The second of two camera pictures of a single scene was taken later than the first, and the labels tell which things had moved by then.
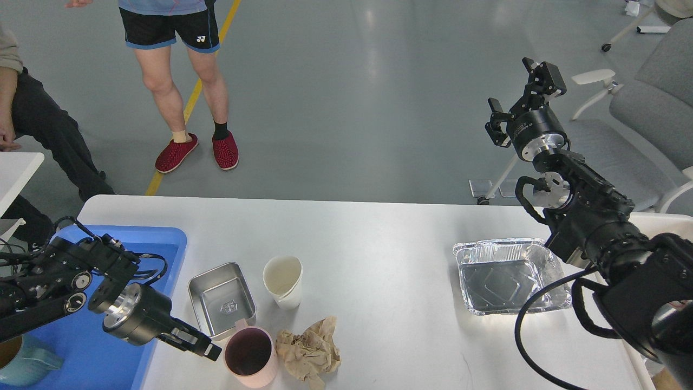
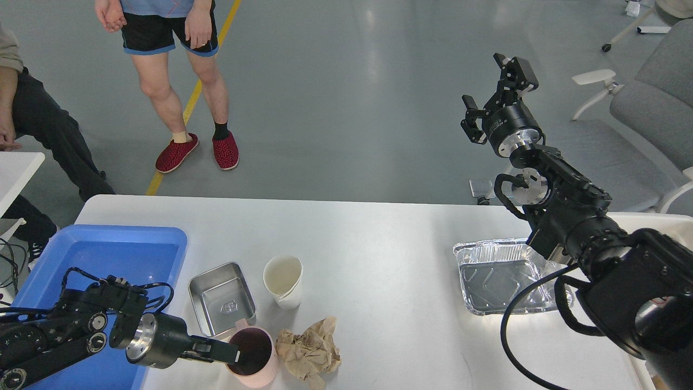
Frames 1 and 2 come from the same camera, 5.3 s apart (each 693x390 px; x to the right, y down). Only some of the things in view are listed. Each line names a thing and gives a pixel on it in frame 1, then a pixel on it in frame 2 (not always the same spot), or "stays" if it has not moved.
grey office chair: x=639 y=135 stays
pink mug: x=249 y=352 stays
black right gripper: x=534 y=129 -> x=508 y=123
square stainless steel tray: x=220 y=298 stays
